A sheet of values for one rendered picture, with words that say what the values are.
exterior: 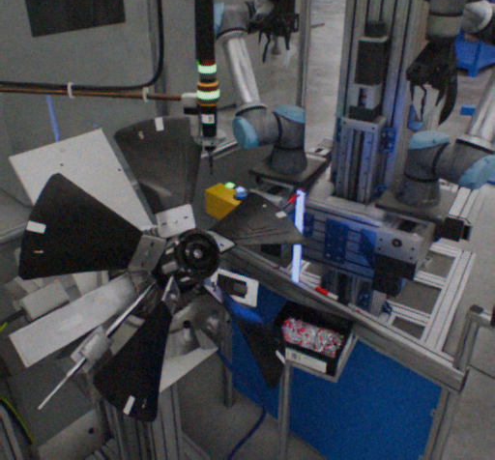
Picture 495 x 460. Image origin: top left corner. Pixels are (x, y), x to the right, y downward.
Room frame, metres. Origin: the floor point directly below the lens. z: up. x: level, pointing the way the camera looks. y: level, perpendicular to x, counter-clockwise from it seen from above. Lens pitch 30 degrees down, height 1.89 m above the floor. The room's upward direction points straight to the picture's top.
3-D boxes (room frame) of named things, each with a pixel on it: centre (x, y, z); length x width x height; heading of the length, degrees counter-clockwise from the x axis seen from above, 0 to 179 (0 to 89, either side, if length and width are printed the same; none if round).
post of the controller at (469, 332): (0.95, -0.55, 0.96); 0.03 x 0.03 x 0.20; 47
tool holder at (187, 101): (1.05, 0.09, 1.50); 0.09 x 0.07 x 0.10; 82
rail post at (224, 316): (1.54, 0.08, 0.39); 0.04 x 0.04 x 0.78; 47
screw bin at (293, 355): (1.08, -0.18, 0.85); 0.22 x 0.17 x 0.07; 63
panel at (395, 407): (1.24, -0.24, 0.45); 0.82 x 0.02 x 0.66; 47
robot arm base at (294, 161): (1.80, -0.15, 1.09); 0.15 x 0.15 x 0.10
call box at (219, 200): (1.51, 0.05, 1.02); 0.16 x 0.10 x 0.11; 47
